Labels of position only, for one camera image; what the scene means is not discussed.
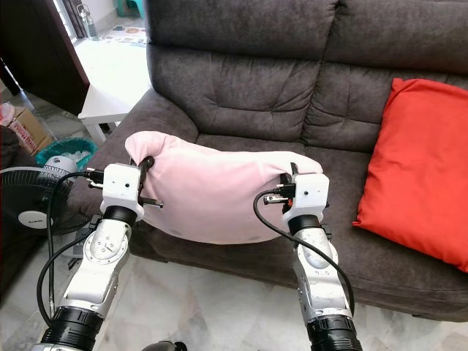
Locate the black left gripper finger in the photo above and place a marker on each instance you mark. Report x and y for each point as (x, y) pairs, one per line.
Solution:
(146, 167)

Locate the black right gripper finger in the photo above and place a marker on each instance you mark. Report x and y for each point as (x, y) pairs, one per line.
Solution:
(293, 169)

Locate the pink cat face pillow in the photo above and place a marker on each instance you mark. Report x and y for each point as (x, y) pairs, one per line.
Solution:
(212, 190)

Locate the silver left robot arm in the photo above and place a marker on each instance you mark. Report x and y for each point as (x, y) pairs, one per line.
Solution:
(99, 270)

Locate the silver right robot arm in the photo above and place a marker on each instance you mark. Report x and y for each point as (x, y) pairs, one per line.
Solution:
(318, 285)

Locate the dark brown fabric sofa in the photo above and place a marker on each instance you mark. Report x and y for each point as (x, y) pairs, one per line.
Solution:
(263, 95)

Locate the red rectangular pillow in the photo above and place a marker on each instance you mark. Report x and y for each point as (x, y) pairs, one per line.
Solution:
(417, 175)

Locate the patterned floor mat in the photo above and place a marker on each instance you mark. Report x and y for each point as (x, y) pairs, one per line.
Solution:
(124, 35)

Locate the white side table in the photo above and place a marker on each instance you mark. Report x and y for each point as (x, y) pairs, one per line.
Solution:
(113, 80)

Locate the teal plastic basket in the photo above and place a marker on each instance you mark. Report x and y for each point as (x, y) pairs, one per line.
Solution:
(47, 150)

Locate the brown cardboard box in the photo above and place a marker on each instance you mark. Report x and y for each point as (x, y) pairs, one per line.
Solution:
(33, 131)

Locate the black electric fan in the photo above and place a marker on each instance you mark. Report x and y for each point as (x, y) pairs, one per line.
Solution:
(29, 197)

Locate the pink plastic bag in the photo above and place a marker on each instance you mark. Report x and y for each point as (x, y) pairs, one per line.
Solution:
(7, 115)

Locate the clear plastic bottle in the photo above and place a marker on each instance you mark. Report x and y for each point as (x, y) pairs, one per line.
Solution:
(86, 25)

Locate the dark wooden cabinet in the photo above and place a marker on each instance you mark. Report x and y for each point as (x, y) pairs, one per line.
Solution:
(36, 51)

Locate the teal plastic stool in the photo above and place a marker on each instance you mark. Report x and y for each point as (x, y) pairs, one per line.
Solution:
(131, 7)

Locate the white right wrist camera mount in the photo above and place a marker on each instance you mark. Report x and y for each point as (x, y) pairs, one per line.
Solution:
(311, 194)

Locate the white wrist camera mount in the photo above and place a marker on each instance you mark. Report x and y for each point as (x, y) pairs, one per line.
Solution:
(123, 189)
(311, 194)

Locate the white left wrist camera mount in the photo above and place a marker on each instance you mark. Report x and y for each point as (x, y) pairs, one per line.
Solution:
(123, 189)

